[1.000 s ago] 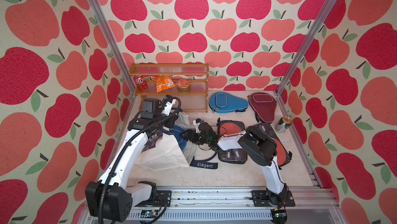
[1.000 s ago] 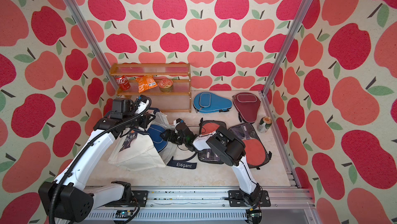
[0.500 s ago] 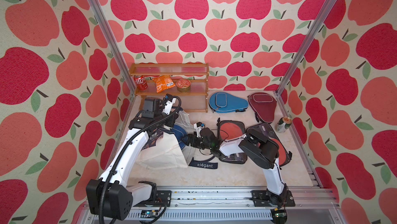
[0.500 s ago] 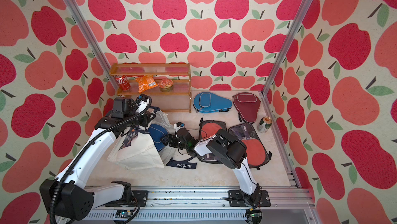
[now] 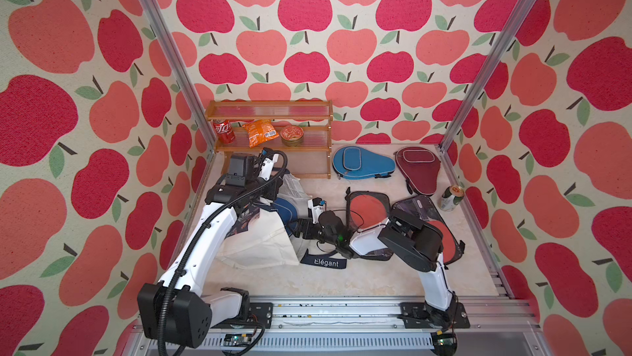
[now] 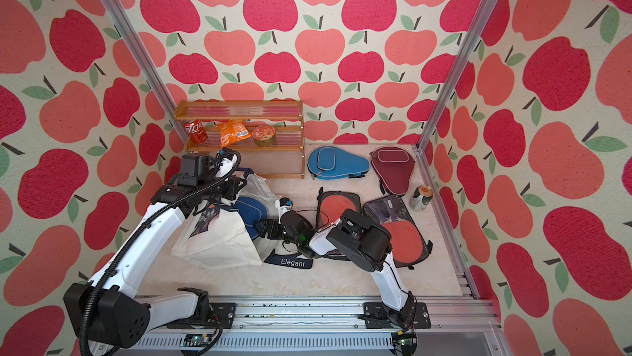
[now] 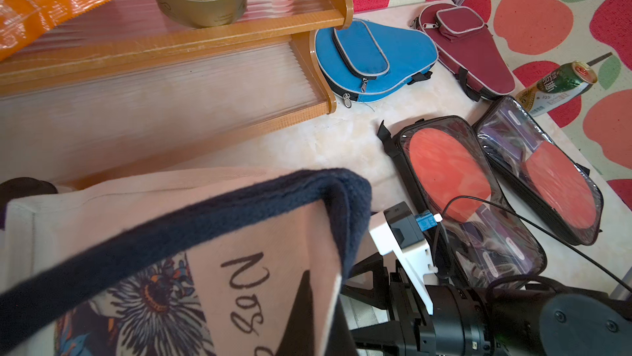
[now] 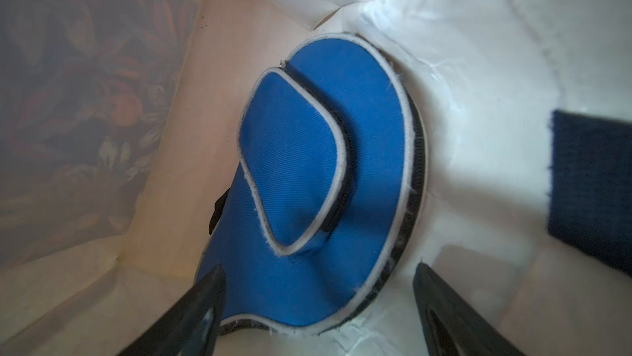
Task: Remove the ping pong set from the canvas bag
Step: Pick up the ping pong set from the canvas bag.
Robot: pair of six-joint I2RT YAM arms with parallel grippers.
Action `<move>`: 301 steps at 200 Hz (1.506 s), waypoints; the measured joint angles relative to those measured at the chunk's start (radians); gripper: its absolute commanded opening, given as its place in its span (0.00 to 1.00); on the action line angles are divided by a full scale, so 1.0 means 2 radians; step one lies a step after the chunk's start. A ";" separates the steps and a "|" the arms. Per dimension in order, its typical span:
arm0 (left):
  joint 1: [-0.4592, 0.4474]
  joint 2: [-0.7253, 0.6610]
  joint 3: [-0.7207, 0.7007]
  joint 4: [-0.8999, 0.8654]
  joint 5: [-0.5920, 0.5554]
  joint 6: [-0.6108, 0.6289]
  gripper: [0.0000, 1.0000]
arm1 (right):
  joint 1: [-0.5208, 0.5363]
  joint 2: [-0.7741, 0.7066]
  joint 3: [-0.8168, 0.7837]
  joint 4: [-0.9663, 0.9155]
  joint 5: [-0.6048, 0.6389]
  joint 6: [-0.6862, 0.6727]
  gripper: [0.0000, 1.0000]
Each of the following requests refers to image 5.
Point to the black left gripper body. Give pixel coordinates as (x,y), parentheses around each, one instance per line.
(259,186)

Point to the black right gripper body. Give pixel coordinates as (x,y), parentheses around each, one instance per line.
(314,231)

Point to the clear case red paddles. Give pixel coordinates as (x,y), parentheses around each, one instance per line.
(367,216)

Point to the dark blue paddle case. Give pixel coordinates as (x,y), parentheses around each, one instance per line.
(287,212)

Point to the white canvas tote bag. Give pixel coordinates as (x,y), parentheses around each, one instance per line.
(260,239)

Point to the light blue paddle case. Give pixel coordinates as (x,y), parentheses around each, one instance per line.
(356,163)

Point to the black paddle case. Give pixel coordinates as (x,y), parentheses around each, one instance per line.
(424,208)

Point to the maroon paddle case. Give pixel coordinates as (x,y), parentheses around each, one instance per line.
(420,168)

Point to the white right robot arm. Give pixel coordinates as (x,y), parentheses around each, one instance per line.
(413,240)

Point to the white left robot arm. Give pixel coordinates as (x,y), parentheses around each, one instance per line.
(172,310)

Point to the orange snack bag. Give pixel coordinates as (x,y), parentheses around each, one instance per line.
(260,131)

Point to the red soda can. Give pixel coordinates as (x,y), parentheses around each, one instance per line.
(224,131)

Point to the round gold red tin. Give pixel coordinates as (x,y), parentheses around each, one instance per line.
(292,135)

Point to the small green labelled bottle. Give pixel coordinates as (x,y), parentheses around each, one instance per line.
(451,198)

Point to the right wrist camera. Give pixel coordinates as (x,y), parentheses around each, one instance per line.
(317,206)

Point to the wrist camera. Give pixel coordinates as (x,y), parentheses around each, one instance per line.
(267,163)
(317,206)

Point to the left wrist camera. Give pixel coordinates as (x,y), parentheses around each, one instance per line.
(267,163)

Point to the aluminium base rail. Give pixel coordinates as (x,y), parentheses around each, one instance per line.
(484,325)

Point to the left aluminium frame post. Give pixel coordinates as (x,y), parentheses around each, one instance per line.
(179,71)

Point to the aluminium frame post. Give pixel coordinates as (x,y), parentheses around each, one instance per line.
(501,45)
(179,71)

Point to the right aluminium frame post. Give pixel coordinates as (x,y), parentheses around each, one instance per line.
(501,45)

